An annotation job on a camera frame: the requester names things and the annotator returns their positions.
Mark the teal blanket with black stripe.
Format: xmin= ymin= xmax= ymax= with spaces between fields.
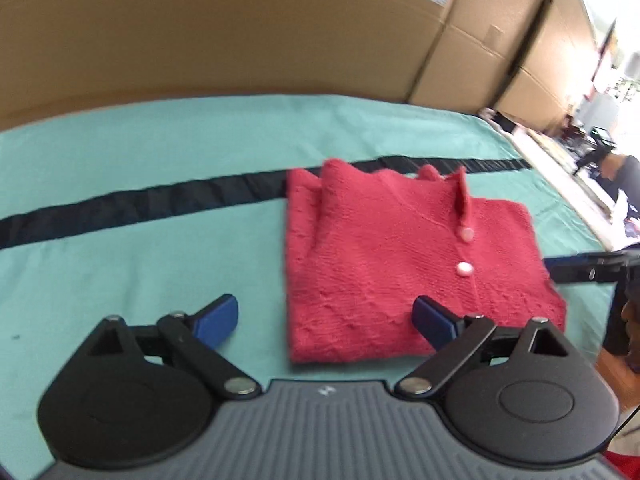
xmin=0 ymin=94 xmax=617 ymax=480

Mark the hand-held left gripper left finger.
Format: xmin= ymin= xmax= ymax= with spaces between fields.
xmin=82 ymin=294 xmax=262 ymax=402

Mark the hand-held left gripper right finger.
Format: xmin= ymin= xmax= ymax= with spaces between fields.
xmin=394 ymin=296 xmax=577 ymax=402

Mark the person's right hand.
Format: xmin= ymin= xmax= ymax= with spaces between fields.
xmin=620 ymin=302 xmax=640 ymax=377

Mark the cardboard box with white label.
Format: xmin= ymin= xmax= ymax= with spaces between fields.
xmin=406 ymin=0 xmax=565 ymax=117

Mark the large cardboard box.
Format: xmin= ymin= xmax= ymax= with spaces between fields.
xmin=0 ymin=0 xmax=473 ymax=132

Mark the tall cardboard box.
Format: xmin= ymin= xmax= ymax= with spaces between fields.
xmin=494 ymin=0 xmax=602 ymax=135

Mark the red knitted sweater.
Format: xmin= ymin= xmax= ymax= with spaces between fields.
xmin=285 ymin=158 xmax=568 ymax=365

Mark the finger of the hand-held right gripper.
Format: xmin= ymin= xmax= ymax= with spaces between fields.
xmin=544 ymin=249 xmax=640 ymax=287

